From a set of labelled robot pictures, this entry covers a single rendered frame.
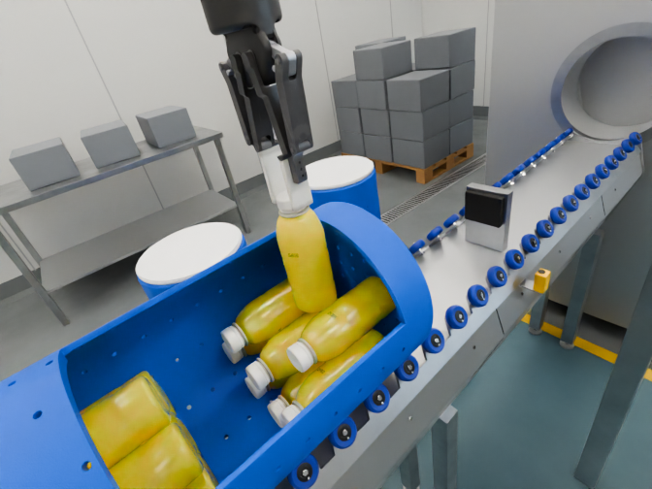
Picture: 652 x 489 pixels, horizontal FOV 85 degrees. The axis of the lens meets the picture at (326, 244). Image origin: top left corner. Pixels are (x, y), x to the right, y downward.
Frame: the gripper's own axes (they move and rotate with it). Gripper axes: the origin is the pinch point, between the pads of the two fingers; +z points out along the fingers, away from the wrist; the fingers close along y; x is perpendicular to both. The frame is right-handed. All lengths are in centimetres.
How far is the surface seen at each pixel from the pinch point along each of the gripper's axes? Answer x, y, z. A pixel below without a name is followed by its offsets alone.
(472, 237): -51, 3, 37
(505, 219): -51, -5, 30
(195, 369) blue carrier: 18.8, 12.2, 28.5
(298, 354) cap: 8.4, -5.9, 20.5
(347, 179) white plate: -48, 44, 28
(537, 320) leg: -119, 7, 122
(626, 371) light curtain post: -64, -32, 73
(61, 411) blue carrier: 30.7, -4.4, 8.9
